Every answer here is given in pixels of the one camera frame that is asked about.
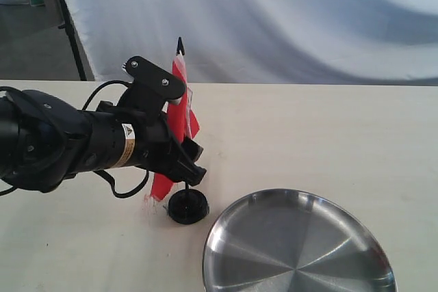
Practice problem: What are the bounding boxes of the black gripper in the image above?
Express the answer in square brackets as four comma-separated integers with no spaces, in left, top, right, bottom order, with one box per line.
[89,101,207,185]

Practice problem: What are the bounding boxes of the red flag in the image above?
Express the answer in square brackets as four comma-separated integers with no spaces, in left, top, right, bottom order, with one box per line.
[144,37,200,202]

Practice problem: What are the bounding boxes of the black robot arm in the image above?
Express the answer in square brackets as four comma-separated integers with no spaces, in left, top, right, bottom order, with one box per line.
[1,87,206,193]

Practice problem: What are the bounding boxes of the black round flag base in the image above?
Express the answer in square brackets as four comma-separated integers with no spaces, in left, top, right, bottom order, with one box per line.
[168,189,209,225]

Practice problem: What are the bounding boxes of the round steel plate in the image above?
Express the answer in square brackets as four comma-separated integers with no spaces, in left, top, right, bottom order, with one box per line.
[202,189,398,291]

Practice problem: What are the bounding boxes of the white backdrop cloth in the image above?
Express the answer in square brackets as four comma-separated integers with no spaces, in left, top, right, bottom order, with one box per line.
[65,0,437,85]

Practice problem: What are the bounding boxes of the black backdrop stand pole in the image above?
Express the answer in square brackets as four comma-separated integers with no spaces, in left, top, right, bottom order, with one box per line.
[56,0,88,81]

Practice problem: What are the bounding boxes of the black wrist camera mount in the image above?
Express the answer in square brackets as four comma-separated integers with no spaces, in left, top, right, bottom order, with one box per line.
[118,55,186,118]

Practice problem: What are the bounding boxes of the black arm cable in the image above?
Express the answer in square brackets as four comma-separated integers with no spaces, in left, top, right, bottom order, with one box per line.
[0,79,151,200]

